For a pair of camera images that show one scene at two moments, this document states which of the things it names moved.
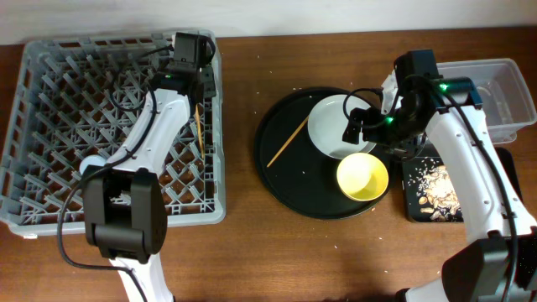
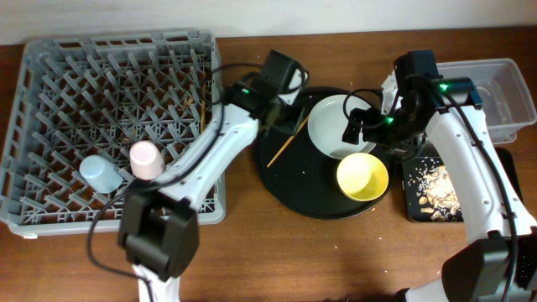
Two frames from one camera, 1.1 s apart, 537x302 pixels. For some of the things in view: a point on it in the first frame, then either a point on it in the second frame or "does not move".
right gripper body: x=397 y=134 does not move
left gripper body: x=207 y=77 → x=283 y=113
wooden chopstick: x=288 y=141 does not move
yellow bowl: x=362 y=176 does not move
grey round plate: x=327 y=122 does not move
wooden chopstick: x=200 y=133 → x=203 y=107
